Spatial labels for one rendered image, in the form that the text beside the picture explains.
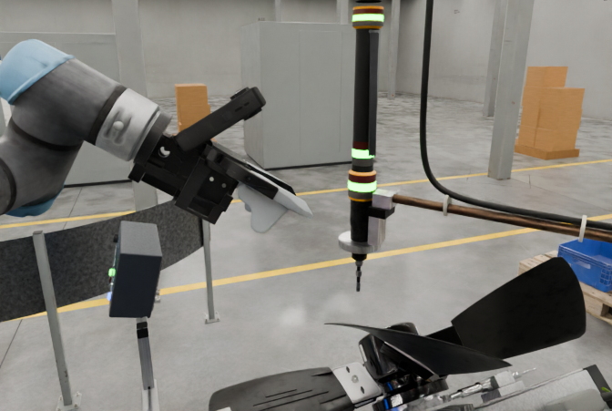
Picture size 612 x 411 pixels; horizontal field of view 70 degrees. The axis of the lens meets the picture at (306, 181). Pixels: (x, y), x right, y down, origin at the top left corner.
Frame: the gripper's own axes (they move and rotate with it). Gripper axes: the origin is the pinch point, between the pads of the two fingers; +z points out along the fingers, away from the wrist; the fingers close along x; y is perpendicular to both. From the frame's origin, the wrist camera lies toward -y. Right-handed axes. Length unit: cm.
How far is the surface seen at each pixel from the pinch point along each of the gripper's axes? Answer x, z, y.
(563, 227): 10.2, 28.1, -13.8
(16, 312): -162, -42, 130
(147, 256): -64, -9, 40
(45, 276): -162, -39, 108
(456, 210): 0.9, 20.2, -9.3
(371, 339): -15.5, 30.7, 18.4
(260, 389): -14.6, 16.0, 34.8
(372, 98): -6.8, 3.9, -17.1
